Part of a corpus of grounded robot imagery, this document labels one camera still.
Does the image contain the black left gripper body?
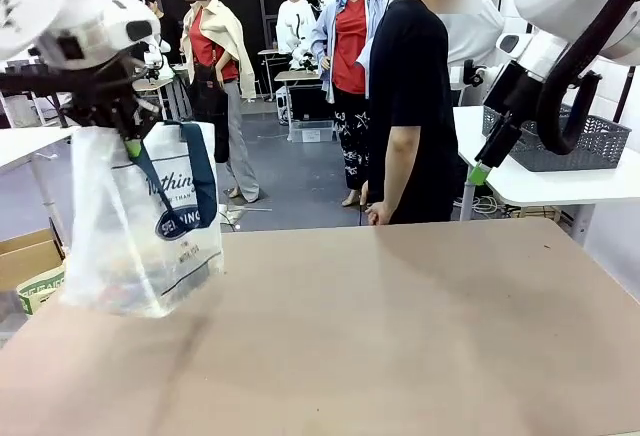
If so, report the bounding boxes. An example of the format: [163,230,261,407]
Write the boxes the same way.
[64,58,154,141]

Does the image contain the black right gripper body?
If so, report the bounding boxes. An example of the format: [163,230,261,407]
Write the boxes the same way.
[482,62,532,125]

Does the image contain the translucent shopping bag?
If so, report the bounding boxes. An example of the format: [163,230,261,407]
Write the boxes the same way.
[59,119,225,320]

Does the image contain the large grey plastic basket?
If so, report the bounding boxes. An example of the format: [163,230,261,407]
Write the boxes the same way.
[481,103,633,174]

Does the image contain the person's right forearm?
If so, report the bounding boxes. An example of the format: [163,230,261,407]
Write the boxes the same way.
[382,145,415,207]

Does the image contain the green and white paper bag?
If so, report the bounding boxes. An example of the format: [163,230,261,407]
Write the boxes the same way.
[16,264,67,316]

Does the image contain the person's right hand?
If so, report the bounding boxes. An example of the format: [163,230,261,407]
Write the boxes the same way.
[367,200,397,227]

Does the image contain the large white table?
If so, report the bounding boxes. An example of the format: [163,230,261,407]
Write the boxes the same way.
[452,104,640,247]

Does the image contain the brown cardboard box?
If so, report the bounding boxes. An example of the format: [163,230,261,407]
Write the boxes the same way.
[519,204,564,221]
[0,229,65,293]

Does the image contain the black-haired bystander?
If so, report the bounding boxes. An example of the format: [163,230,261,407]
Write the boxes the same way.
[141,0,182,65]

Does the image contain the person in black t-shirt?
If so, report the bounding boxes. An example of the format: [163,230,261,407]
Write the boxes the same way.
[367,0,469,225]

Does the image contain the white table with round leg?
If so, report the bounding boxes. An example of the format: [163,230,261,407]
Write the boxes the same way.
[0,125,81,252]

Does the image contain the black tripod stand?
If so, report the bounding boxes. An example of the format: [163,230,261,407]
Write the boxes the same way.
[612,68,637,122]

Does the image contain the mannequin with beige jacket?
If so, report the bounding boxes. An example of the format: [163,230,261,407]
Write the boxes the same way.
[178,0,274,230]

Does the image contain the mannequin with blue shirt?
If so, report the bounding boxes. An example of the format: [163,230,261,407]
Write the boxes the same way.
[309,0,399,208]

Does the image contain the small grey desk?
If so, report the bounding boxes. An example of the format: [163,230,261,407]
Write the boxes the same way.
[274,70,324,88]
[257,48,294,102]

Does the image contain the clear lidded storage box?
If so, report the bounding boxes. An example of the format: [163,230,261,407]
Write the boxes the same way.
[288,119,335,144]

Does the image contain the black monitor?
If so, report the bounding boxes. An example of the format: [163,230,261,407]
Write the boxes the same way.
[289,85,335,122]

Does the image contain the mannequin with white sweater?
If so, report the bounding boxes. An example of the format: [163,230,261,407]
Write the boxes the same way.
[275,0,319,70]

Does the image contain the white floor cables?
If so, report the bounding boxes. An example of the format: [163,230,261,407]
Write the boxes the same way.
[469,194,504,216]

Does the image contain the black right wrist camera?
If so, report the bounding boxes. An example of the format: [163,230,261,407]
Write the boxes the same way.
[463,59,489,88]

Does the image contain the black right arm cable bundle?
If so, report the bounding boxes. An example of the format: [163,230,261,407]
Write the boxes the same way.
[533,0,640,156]

